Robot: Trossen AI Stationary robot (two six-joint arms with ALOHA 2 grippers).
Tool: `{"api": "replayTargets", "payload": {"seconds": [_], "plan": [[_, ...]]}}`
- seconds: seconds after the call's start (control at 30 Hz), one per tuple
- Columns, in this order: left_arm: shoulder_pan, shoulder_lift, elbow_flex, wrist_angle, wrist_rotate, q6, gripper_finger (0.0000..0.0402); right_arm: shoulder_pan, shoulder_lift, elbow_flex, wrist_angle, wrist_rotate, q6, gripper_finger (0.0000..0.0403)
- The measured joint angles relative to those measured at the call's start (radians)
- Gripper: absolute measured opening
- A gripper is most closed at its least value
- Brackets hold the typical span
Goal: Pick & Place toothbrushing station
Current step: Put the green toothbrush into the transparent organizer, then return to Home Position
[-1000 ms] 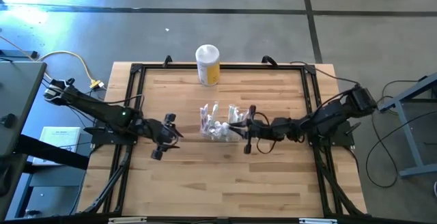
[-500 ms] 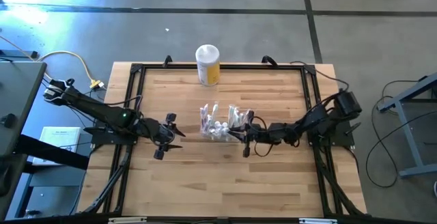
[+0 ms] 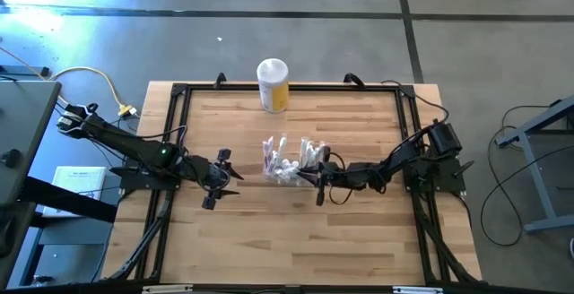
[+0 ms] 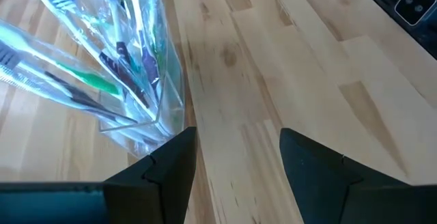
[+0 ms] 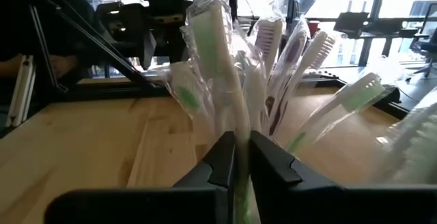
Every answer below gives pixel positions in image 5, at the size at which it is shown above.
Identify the silver aluminium extrusion post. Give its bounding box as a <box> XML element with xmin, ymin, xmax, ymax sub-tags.
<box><xmin>5</xmin><ymin>55</ymin><xmax>37</xmax><ymax>128</ymax></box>

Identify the black office chair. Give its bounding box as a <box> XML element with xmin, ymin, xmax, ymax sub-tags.
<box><xmin>408</xmin><ymin>1</ymin><xmax>437</xmax><ymax>78</ymax></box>

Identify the purple toothbrush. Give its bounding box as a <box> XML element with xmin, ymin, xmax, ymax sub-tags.
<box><xmin>254</xmin><ymin>14</ymin><xmax>286</xmax><ymax>81</ymax></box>

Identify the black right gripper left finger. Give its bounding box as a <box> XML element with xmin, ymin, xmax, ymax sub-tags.
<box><xmin>44</xmin><ymin>130</ymin><xmax>236</xmax><ymax>224</ymax></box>

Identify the red cup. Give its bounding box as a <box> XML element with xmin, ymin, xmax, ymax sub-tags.
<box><xmin>307</xmin><ymin>20</ymin><xmax>321</xmax><ymax>37</ymax></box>

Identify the dark laptop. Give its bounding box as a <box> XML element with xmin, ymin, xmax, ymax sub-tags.
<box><xmin>333</xmin><ymin>11</ymin><xmax>370</xmax><ymax>36</ymax></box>

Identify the pink toothbrush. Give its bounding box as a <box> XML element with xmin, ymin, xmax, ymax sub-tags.
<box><xmin>290</xmin><ymin>29</ymin><xmax>339</xmax><ymax>92</ymax></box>

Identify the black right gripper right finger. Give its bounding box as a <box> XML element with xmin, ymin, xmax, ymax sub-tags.
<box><xmin>251</xmin><ymin>130</ymin><xmax>437</xmax><ymax>224</ymax></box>

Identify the dark office desk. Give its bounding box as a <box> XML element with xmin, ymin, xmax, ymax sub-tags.
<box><xmin>320</xmin><ymin>15</ymin><xmax>424</xmax><ymax>68</ymax></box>

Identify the person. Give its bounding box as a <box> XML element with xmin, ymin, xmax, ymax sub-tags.
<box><xmin>0</xmin><ymin>0</ymin><xmax>100</xmax><ymax>81</ymax></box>

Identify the dark toothbrush in clear wrapper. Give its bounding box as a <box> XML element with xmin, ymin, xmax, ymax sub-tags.
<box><xmin>264</xmin><ymin>17</ymin><xmax>311</xmax><ymax>138</ymax></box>

